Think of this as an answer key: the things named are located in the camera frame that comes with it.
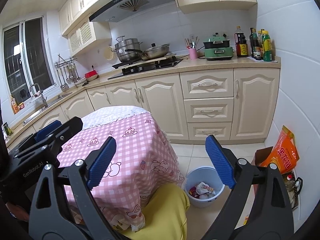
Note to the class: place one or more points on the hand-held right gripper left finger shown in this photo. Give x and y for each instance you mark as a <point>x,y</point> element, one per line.
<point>102,160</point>

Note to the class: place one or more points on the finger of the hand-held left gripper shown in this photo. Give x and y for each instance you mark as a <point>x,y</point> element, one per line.
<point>48,130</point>
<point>68,128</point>

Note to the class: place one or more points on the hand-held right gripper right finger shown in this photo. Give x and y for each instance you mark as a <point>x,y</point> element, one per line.
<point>220,162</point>

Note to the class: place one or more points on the pink checked small packet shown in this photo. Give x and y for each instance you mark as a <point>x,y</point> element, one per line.
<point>208,187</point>

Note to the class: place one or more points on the light blue plastic bin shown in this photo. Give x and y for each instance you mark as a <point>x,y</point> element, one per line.
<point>195,175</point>

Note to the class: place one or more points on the purple foil candy wrapper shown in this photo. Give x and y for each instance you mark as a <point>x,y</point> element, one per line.
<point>193,191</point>

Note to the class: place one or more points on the steel sink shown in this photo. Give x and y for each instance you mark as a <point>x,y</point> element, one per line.
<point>47,105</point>

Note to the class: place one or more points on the steel faucet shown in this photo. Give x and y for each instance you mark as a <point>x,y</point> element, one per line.
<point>42,97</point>

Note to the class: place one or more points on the pink checked tablecloth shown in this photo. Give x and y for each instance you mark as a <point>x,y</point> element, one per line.
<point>135,150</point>

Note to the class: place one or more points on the small cream drawer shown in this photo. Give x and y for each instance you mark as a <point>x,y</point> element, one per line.
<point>200,131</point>

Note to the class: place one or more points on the small green bottle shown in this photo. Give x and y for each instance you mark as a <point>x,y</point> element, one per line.
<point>7,130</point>

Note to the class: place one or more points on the metal ladle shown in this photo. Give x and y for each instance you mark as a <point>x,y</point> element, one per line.
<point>63,86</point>

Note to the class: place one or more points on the white dish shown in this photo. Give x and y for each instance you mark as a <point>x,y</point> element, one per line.
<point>80,82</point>

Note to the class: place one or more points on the medium cream drawer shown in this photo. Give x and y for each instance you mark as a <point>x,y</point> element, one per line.
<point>208,110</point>

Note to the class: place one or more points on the orange rice bag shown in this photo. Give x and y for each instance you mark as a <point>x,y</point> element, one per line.
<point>282,152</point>

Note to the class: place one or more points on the metal utensil rack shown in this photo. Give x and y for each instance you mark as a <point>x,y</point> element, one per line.
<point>65,61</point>

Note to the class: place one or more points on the sliding window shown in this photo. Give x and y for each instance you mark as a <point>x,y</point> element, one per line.
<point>30,57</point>

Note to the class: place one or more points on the large cream drawer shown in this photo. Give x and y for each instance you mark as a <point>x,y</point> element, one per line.
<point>207,83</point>

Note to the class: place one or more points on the cream base cabinets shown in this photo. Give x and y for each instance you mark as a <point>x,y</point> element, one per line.
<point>160,102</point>

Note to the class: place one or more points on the steel steamer pot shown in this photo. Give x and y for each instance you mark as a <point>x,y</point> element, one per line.
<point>126,51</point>

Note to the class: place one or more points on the black gas stove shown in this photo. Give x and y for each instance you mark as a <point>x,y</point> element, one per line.
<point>150,67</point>

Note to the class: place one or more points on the green electric cooker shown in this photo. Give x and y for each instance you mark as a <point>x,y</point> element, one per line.
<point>217,51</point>

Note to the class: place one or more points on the pink utensil holder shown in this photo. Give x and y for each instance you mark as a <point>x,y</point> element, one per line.
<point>193,53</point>

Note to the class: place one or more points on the white tray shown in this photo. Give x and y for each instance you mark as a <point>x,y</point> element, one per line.
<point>275,61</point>

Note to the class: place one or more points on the steel frying pan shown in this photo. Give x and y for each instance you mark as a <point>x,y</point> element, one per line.
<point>155,51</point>

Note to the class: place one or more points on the soy sauce bottle red label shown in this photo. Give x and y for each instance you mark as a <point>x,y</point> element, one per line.
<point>241,46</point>

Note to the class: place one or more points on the group of condiment bottles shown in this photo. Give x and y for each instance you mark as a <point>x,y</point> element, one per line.
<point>266,47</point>

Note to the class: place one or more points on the dark glass bottle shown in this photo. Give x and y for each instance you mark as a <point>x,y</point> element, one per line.
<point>253,40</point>

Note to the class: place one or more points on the small cream lattice wall cabinet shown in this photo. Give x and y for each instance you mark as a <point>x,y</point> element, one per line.
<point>82,33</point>

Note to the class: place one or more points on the cream wall cabinet row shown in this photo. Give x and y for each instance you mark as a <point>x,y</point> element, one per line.
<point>75,7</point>

